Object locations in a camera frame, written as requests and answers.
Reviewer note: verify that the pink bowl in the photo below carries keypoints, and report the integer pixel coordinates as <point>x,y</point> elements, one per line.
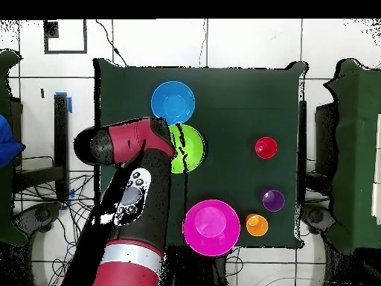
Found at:
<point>211,228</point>

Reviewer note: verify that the dark green tablecloth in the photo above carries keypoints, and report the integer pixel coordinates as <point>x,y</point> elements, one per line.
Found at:
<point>238,104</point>

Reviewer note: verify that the black floor frame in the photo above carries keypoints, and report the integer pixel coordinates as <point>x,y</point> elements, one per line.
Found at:
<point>50,29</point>

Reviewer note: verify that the black stand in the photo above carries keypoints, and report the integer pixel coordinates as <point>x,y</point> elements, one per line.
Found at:
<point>61,119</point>

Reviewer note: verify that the person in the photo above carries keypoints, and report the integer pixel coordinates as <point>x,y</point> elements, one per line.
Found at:
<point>7,143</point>

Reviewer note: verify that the green bowl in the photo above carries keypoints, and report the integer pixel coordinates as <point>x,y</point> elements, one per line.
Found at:
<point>193,149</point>

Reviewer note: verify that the red cup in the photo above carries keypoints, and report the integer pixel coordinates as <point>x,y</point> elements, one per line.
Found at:
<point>265,147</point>

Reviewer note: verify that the purple cup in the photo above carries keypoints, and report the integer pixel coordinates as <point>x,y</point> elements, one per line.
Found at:
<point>273,200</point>

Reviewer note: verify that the green covered side table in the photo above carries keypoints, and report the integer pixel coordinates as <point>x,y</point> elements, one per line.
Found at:
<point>357,149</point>
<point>6,208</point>

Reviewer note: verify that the black chair base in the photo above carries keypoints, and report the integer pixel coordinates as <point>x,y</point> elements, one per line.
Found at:
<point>41,214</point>
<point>315,216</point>

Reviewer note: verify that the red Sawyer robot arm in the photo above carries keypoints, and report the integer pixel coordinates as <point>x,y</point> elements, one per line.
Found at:
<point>148,193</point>

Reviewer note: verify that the large blue bowl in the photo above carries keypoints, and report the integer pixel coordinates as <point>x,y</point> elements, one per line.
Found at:
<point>172,102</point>

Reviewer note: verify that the orange cup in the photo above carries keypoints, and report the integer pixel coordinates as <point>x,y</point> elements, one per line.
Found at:
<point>257,225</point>

